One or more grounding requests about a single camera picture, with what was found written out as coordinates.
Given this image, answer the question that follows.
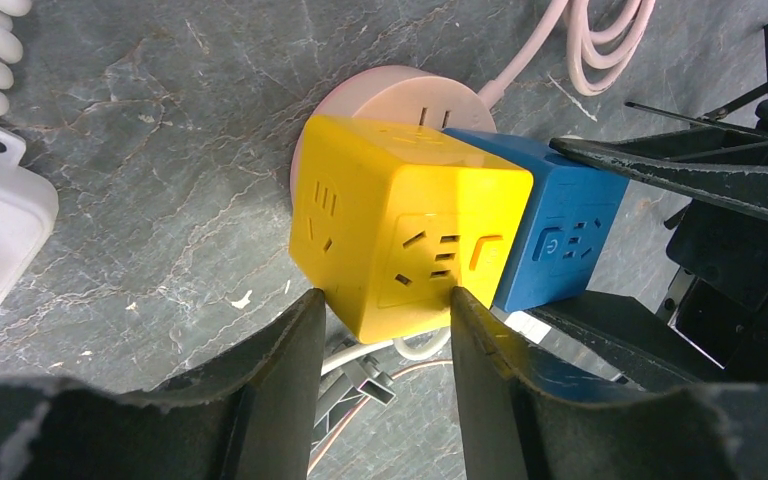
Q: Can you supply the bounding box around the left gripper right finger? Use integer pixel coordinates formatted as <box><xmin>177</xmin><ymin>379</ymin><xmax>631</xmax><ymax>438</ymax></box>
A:
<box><xmin>450</xmin><ymin>287</ymin><xmax>768</xmax><ymax>479</ymax></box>

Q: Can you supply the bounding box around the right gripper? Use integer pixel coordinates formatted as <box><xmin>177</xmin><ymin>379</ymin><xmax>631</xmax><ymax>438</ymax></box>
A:
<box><xmin>533</xmin><ymin>127</ymin><xmax>768</xmax><ymax>391</ymax></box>

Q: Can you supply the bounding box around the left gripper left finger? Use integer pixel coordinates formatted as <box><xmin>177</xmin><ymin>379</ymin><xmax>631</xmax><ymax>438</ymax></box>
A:
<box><xmin>0</xmin><ymin>289</ymin><xmax>326</xmax><ymax>479</ymax></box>

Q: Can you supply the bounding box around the blue cube socket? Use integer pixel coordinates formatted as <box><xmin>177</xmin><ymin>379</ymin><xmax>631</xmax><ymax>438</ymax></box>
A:
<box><xmin>444</xmin><ymin>128</ymin><xmax>629</xmax><ymax>313</ymax></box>

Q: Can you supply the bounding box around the yellow cube socket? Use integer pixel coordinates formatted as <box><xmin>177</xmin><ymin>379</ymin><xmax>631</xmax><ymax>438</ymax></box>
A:
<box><xmin>289</xmin><ymin>115</ymin><xmax>534</xmax><ymax>344</ymax></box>

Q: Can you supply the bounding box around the pink round socket base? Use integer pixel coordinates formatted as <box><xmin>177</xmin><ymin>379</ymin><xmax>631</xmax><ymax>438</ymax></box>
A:
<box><xmin>290</xmin><ymin>66</ymin><xmax>505</xmax><ymax>229</ymax></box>

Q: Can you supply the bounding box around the black tripod stand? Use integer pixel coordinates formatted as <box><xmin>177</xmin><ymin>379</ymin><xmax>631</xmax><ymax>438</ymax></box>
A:
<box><xmin>624</xmin><ymin>21</ymin><xmax>768</xmax><ymax>140</ymax></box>

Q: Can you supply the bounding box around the grey rectangular adapter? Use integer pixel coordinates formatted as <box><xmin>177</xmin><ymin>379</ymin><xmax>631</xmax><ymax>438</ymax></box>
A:
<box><xmin>311</xmin><ymin>341</ymin><xmax>396</xmax><ymax>451</ymax></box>

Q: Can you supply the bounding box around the white bundled cable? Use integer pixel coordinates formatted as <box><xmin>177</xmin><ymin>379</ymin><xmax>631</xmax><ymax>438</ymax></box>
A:
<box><xmin>320</xmin><ymin>327</ymin><xmax>453</xmax><ymax>379</ymax></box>

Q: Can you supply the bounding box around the pink coiled cable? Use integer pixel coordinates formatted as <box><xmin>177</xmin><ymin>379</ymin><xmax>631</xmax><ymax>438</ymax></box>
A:
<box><xmin>476</xmin><ymin>0</ymin><xmax>657</xmax><ymax>111</ymax></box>

